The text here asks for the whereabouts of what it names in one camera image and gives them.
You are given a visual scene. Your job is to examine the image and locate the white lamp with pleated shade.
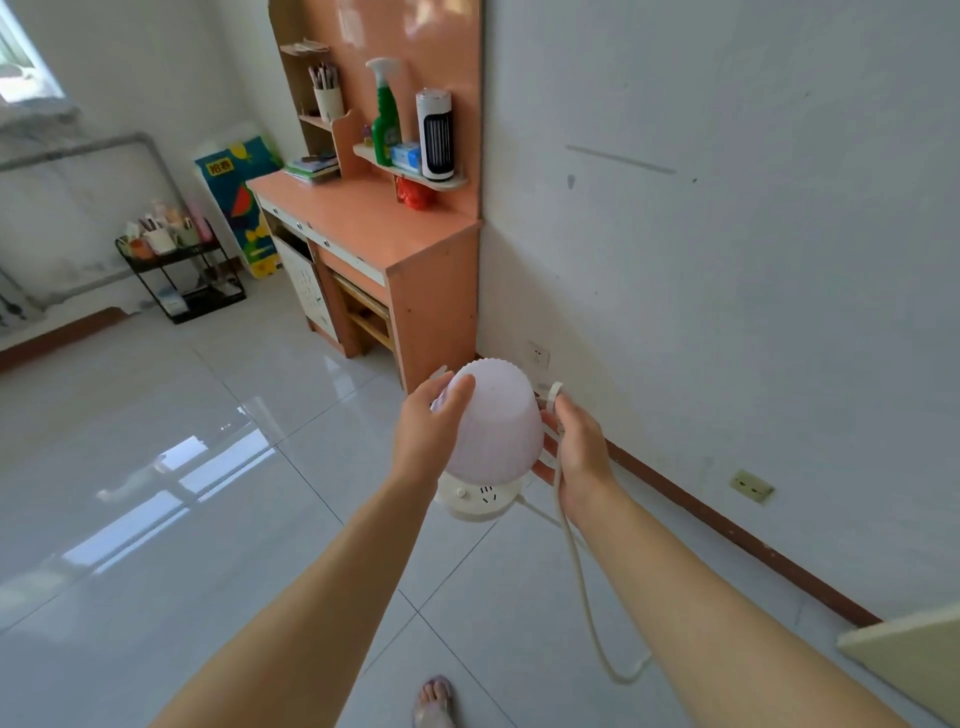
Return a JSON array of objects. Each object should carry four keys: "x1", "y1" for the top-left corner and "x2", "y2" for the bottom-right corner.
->
[{"x1": 431, "y1": 358, "x2": 545, "y2": 524}]

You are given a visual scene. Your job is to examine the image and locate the red plastic bag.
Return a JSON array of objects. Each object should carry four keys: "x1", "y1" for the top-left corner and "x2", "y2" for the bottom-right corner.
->
[{"x1": 395, "y1": 176, "x2": 436, "y2": 211}]

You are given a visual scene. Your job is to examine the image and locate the orange wooden table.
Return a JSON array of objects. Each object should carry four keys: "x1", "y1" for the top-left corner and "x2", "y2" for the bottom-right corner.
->
[{"x1": 247, "y1": 0, "x2": 483, "y2": 395}]

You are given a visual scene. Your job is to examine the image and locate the wooden stool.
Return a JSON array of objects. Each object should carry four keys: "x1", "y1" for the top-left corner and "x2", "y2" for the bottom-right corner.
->
[{"x1": 332, "y1": 273, "x2": 397, "y2": 354}]

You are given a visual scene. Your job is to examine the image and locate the window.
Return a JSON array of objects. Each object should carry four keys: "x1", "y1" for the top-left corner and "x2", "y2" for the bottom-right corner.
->
[{"x1": 0, "y1": 0, "x2": 65, "y2": 106}]

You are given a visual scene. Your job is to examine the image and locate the grey wall pipe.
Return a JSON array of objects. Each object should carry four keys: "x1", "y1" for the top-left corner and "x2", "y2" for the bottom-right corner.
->
[{"x1": 0, "y1": 133, "x2": 193, "y2": 309}]

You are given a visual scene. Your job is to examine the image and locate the yellowed wall outlet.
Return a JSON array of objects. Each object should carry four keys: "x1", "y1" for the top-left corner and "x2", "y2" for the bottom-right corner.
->
[{"x1": 731, "y1": 470, "x2": 775, "y2": 505}]

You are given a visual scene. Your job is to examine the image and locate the green spray bottle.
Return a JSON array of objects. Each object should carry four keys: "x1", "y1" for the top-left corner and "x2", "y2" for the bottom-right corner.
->
[{"x1": 365, "y1": 57, "x2": 403, "y2": 168}]

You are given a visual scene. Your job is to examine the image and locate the person's foot in sandal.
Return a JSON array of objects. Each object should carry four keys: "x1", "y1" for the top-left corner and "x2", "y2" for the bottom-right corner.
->
[{"x1": 412, "y1": 674, "x2": 459, "y2": 728}]

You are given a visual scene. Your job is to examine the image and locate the brown baseboard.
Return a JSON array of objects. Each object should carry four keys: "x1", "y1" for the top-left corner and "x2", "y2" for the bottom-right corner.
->
[
  {"x1": 476, "y1": 352, "x2": 883, "y2": 630},
  {"x1": 0, "y1": 305, "x2": 129, "y2": 373}
]

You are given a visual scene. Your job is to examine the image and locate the white pencil cup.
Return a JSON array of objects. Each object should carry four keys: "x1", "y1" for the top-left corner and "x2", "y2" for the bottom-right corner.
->
[{"x1": 308, "y1": 63, "x2": 346, "y2": 124}]

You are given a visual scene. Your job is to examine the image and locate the person's right hand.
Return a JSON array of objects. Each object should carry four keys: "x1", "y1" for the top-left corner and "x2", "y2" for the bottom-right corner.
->
[{"x1": 532, "y1": 393, "x2": 618, "y2": 520}]

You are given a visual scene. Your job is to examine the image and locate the stack of books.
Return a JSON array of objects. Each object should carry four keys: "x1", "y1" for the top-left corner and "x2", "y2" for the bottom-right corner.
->
[{"x1": 283, "y1": 152, "x2": 341, "y2": 185}]

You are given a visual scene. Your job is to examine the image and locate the white and black tower heater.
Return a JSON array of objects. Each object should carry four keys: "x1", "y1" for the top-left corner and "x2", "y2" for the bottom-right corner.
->
[{"x1": 416, "y1": 88, "x2": 456, "y2": 183}]

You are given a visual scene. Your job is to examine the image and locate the person's right forearm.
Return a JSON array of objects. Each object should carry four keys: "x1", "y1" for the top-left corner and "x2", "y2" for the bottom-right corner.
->
[{"x1": 562, "y1": 487, "x2": 913, "y2": 728}]

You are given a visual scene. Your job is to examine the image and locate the black metal rack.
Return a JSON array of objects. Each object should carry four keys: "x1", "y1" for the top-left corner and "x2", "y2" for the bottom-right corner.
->
[{"x1": 114, "y1": 217, "x2": 247, "y2": 325}]

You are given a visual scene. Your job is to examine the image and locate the colourful picture board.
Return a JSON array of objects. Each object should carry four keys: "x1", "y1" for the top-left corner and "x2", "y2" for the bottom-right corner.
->
[{"x1": 194, "y1": 136, "x2": 285, "y2": 280}]

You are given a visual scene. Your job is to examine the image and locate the person's left forearm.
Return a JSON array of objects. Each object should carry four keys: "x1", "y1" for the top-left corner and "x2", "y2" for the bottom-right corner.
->
[{"x1": 149, "y1": 476, "x2": 444, "y2": 728}]

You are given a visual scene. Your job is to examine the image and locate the person's left hand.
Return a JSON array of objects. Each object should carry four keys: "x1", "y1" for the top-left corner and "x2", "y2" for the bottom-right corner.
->
[{"x1": 389, "y1": 371, "x2": 477, "y2": 493}]

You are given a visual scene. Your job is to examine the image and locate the white dotted cabinet door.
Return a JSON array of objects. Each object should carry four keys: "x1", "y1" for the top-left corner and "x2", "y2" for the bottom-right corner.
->
[{"x1": 271, "y1": 236, "x2": 339, "y2": 343}]

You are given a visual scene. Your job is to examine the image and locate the cream yellow door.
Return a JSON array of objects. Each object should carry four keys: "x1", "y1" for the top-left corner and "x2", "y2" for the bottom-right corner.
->
[{"x1": 837, "y1": 603, "x2": 960, "y2": 725}]

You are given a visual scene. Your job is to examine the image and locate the group of bottles and cups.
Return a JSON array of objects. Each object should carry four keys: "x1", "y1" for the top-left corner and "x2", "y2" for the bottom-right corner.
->
[{"x1": 116, "y1": 200, "x2": 215, "y2": 261}]

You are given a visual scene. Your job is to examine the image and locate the white lamp power cord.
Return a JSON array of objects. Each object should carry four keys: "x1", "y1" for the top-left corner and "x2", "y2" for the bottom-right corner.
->
[{"x1": 517, "y1": 380, "x2": 654, "y2": 686}]

